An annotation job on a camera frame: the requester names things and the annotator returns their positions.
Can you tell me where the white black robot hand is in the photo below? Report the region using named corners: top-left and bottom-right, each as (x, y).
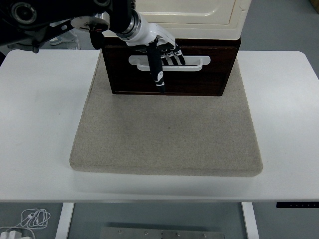
top-left (126, 14), bottom-right (186, 94)

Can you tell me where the white coiled cable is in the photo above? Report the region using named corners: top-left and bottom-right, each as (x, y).
top-left (0, 208), bottom-right (52, 239)

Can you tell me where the white drawer handle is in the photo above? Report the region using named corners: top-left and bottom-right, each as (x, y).
top-left (128, 55), bottom-right (211, 72)

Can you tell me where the white table leg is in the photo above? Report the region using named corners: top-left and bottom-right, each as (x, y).
top-left (241, 203), bottom-right (260, 239)
top-left (55, 203), bottom-right (75, 239)

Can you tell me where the grey metal plate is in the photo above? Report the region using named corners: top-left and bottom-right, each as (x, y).
top-left (100, 227), bottom-right (226, 239)

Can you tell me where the dark wooden drawer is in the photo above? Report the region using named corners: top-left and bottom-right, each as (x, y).
top-left (102, 43), bottom-right (239, 75)

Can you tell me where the white charger plug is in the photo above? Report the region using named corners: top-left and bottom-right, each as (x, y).
top-left (0, 230), bottom-right (23, 239)

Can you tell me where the beige felt mat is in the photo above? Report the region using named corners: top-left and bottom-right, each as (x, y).
top-left (69, 51), bottom-right (264, 177)

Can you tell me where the dark wooden drawer housing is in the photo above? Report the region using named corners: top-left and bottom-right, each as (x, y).
top-left (99, 34), bottom-right (242, 97)

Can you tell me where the black table control panel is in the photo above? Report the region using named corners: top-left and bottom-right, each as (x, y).
top-left (276, 202), bottom-right (319, 209)

